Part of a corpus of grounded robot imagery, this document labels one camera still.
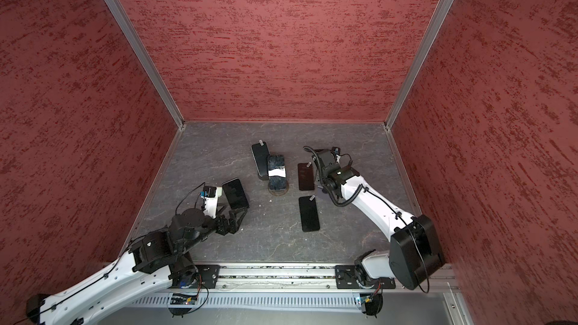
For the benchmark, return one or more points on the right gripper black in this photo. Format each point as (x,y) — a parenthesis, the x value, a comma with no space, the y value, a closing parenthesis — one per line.
(321,173)

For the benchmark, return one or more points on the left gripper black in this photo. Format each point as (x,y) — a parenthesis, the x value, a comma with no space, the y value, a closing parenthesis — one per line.
(224,229)

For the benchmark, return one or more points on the pink edged phone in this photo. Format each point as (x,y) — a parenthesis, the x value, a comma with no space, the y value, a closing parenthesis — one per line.
(306,177)

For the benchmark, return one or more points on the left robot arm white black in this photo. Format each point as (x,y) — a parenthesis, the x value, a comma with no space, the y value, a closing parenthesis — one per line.
(158,260)

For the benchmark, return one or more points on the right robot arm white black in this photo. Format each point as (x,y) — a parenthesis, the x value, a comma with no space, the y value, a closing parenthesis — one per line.
(415,252)

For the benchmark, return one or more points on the wooden round phone stand centre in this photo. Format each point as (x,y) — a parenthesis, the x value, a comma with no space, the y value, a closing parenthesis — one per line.
(278,192)

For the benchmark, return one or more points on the black phone rear tall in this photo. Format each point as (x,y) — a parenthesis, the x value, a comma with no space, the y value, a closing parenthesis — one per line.
(260,152)

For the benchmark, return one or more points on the left base wiring connector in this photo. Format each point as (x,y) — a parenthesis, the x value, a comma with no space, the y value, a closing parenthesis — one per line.
(183,300)

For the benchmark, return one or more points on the base wiring connector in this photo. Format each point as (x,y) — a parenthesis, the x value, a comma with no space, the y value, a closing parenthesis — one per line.
(371,305)
(183,300)

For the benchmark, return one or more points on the right base wiring connector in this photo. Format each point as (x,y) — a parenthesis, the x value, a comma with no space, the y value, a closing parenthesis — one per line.
(371,305)

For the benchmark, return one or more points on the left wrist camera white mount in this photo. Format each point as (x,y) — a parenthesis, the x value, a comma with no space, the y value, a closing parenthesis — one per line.
(210,196)

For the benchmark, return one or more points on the aluminium front rail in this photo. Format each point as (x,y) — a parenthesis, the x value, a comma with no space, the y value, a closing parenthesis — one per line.
(304,278)

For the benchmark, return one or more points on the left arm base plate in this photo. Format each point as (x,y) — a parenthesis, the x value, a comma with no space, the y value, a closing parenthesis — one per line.
(194,277)

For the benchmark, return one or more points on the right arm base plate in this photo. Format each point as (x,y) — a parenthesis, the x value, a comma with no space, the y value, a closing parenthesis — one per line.
(348,277)

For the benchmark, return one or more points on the white slotted cable duct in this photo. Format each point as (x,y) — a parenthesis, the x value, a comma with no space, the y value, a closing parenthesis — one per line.
(269,301)

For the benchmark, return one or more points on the right aluminium corner post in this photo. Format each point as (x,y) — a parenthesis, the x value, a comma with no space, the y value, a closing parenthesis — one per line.
(436,21)

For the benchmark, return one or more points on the aluminium corner post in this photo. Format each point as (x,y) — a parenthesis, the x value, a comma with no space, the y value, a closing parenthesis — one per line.
(139,49)
(436,21)

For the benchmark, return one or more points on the left aluminium corner post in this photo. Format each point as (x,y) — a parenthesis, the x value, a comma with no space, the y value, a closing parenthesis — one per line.
(139,49)

